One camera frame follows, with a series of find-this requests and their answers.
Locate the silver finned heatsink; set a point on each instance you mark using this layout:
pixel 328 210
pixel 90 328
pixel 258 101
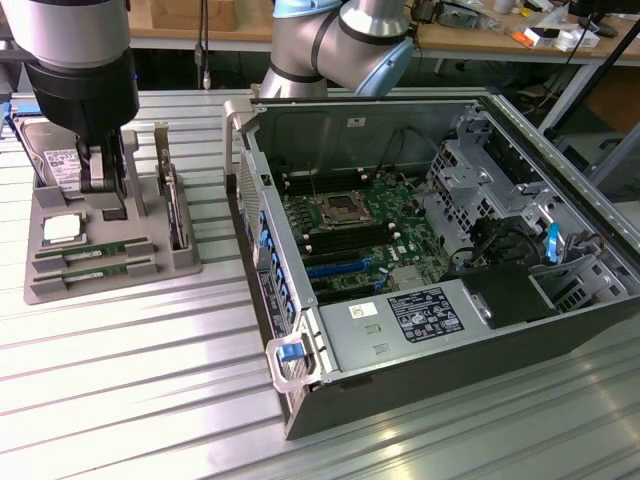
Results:
pixel 407 279

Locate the grey power supply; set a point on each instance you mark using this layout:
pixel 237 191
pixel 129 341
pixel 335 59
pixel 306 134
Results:
pixel 350 340

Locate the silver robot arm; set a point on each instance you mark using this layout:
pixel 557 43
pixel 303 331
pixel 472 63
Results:
pixel 350 40

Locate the green motherboard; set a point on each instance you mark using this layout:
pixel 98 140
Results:
pixel 400 215

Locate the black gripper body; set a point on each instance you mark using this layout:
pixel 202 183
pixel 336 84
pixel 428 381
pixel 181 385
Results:
pixel 85 100

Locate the long black expansion slot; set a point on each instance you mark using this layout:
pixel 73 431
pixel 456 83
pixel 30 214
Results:
pixel 345 290
pixel 340 257

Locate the open black PC case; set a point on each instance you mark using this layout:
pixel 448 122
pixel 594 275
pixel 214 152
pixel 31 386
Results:
pixel 400 400

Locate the blue disk bay lever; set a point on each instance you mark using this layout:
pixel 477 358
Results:
pixel 552 245

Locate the small cardboard box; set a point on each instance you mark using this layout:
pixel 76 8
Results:
pixel 175 12

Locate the orange small object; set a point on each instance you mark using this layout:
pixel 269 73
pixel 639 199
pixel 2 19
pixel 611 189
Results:
pixel 521 39

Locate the grey parts rack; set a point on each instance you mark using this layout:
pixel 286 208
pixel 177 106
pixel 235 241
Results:
pixel 100 285

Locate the metal disk bay cage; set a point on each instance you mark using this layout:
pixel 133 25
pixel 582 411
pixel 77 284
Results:
pixel 480 190

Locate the metal CPU socket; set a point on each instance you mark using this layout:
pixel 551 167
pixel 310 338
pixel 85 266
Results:
pixel 344 207

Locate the white tape roll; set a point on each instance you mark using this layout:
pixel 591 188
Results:
pixel 565 41

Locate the wooden top desk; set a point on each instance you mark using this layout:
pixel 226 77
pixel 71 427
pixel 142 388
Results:
pixel 140 20

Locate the dark grey cabinet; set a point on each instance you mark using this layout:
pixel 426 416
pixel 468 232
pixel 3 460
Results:
pixel 615 165

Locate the large brown cardboard box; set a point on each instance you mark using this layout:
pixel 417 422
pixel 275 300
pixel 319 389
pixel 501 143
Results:
pixel 615 105

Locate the black slanted pole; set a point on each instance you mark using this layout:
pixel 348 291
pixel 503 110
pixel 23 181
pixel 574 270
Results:
pixel 622 47

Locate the black RAM slot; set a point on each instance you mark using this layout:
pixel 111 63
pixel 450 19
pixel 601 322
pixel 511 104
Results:
pixel 340 172
pixel 350 247
pixel 350 229
pixel 340 180
pixel 340 176
pixel 350 235
pixel 350 241

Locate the green RAM stick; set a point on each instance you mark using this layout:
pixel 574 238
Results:
pixel 95 250
pixel 95 271

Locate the hard disk in blue carrier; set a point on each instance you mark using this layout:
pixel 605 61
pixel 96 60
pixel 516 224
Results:
pixel 55 160

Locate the silver CPU chip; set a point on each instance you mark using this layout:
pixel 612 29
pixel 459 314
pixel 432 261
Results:
pixel 64 230

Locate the blue expansion slot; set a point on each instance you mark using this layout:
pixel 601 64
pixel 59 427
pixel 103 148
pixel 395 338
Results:
pixel 340 270

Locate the white small box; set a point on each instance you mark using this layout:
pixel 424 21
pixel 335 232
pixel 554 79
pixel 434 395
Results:
pixel 544 37

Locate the grey metal device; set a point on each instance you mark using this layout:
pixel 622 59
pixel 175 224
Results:
pixel 460 17

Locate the green graphics card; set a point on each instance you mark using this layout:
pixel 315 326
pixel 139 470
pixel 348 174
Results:
pixel 172 200

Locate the CPU socket locking lever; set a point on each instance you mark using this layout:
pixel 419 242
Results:
pixel 313 180

